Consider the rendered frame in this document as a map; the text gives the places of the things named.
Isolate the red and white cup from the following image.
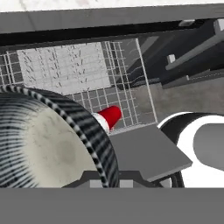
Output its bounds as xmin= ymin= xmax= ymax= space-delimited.
xmin=91 ymin=105 xmax=123 ymax=134

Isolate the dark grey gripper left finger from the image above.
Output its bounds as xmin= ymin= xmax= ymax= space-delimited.
xmin=62 ymin=171 xmax=103 ymax=189

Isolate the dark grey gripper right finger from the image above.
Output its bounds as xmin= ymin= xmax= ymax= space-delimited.
xmin=116 ymin=171 xmax=156 ymax=189

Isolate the black and white striped bowl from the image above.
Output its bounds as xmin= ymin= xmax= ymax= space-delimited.
xmin=0 ymin=85 xmax=120 ymax=189

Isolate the grey wire dishwasher rack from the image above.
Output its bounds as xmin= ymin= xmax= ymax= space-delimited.
xmin=0 ymin=38 xmax=158 ymax=136

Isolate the grey dishwasher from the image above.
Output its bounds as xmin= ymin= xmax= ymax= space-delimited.
xmin=0 ymin=3 xmax=224 ymax=130

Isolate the white and black round object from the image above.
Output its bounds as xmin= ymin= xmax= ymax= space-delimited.
xmin=157 ymin=111 xmax=224 ymax=189

